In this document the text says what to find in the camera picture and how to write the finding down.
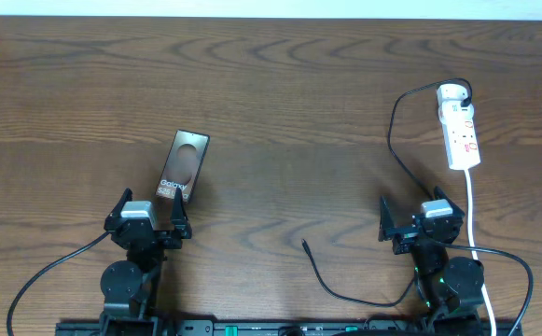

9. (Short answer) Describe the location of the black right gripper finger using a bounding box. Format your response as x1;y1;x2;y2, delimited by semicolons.
434;186;463;215
380;196;395;233

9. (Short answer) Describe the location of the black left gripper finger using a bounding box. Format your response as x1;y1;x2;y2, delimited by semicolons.
108;188;132;218
170;187;191;233

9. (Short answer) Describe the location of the gold Galaxy smartphone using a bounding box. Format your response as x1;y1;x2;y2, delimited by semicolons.
155;130;210;203

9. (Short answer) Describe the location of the black USB charging cable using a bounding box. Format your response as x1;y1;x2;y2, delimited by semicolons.
300;77;474;309

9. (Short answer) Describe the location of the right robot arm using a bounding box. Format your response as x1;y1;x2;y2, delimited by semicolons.
378;188;484;331

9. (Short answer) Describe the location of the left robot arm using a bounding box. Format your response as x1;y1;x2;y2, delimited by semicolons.
96;189;192;336

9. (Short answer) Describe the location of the white USB charger plug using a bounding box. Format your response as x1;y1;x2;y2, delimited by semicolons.
437;83;471;107

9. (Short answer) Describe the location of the white power strip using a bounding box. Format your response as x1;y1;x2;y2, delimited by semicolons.
438;100;480;171

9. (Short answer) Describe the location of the white power strip cord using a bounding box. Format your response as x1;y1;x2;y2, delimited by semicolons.
463;168;498;336

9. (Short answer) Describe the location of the black right camera cable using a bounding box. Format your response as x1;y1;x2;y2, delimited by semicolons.
431;237;535;336

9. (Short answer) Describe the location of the black camera cable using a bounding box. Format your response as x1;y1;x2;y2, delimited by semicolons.
431;237;535;336
6;231;111;336

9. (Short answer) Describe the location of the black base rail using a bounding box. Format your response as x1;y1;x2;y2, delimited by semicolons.
54;318;490;336

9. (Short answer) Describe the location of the black left camera cable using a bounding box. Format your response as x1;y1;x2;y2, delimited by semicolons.
6;231;111;336

